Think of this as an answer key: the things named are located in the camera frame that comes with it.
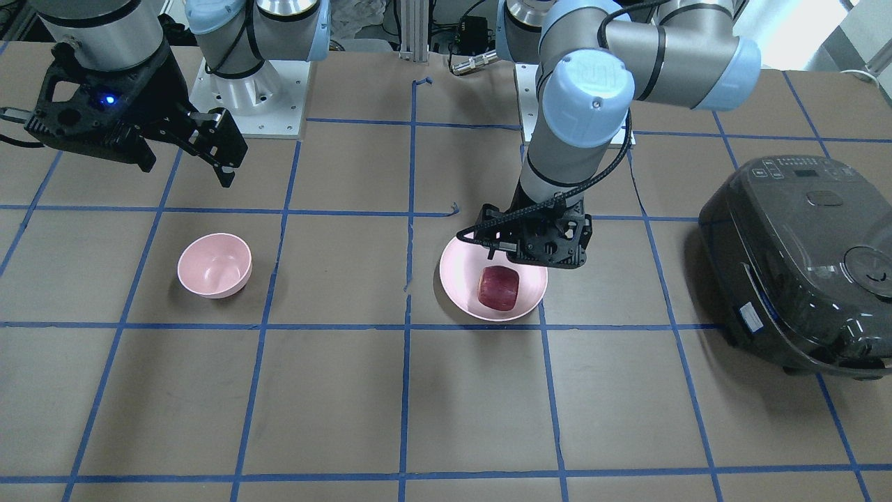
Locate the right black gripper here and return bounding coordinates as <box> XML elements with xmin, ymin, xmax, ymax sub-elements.
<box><xmin>24</xmin><ymin>41</ymin><xmax>248</xmax><ymax>188</ymax></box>

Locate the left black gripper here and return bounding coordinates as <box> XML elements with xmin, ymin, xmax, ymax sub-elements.
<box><xmin>474</xmin><ymin>199</ymin><xmax>592</xmax><ymax>269</ymax></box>

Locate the red apple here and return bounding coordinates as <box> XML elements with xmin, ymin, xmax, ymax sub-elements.
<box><xmin>477</xmin><ymin>266</ymin><xmax>520</xmax><ymax>312</ymax></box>

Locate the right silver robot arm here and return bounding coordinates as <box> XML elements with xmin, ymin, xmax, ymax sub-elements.
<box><xmin>23</xmin><ymin>1</ymin><xmax>331</xmax><ymax>188</ymax></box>

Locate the pink plate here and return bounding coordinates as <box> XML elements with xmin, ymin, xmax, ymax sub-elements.
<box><xmin>439</xmin><ymin>237</ymin><xmax>548</xmax><ymax>322</ymax></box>

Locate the small pink bowl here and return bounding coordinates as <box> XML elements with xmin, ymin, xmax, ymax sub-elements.
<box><xmin>176</xmin><ymin>233</ymin><xmax>254</xmax><ymax>299</ymax></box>

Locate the dark grey rice cooker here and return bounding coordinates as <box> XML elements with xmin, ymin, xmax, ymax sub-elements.
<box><xmin>698</xmin><ymin>155</ymin><xmax>891</xmax><ymax>379</ymax></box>

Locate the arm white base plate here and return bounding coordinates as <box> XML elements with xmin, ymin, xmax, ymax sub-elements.
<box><xmin>189</xmin><ymin>61</ymin><xmax>314</xmax><ymax>139</ymax></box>
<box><xmin>514</xmin><ymin>65</ymin><xmax>636</xmax><ymax>149</ymax></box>

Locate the aluminium frame post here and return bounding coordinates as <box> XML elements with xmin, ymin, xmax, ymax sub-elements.
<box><xmin>398</xmin><ymin>0</ymin><xmax>430</xmax><ymax>66</ymax></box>

